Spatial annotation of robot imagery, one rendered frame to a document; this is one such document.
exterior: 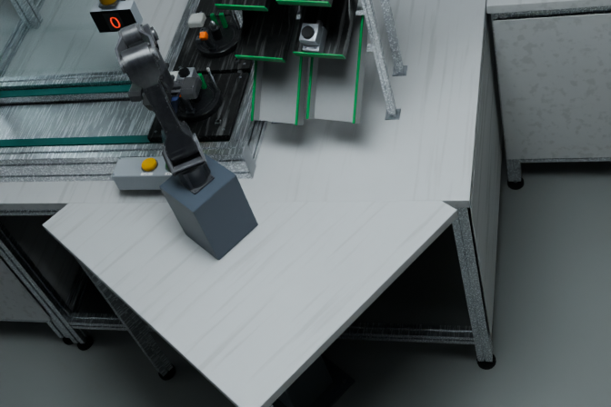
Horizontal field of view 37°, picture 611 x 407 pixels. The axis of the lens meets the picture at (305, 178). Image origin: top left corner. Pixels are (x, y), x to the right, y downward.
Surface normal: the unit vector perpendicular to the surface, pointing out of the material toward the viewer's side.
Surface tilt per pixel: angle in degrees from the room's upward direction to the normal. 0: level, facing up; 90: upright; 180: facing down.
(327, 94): 45
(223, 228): 90
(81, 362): 0
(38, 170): 90
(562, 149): 90
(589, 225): 0
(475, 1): 0
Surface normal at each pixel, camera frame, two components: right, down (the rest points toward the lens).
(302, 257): -0.23, -0.64
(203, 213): 0.68, 0.44
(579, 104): -0.18, 0.77
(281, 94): -0.40, 0.08
